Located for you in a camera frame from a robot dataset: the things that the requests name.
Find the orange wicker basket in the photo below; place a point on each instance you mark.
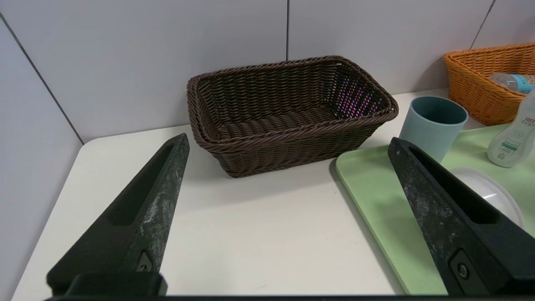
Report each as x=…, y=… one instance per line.
x=472, y=92

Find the light green plastic tray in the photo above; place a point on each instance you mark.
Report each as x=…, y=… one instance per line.
x=376, y=196

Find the clear slim spray bottle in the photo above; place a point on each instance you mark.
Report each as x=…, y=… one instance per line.
x=512, y=142

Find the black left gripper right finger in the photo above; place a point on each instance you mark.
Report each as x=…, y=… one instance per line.
x=459, y=238

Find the dark brown wicker basket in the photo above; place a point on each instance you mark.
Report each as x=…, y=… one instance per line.
x=271, y=150

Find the teal plastic cup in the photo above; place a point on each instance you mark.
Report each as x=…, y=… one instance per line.
x=426, y=133

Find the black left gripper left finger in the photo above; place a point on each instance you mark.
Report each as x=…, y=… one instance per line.
x=138, y=225

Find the white round plastic container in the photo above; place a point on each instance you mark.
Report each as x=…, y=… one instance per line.
x=493, y=188

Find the clear water bottle blue cap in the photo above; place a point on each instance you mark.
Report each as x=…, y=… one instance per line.
x=516, y=82

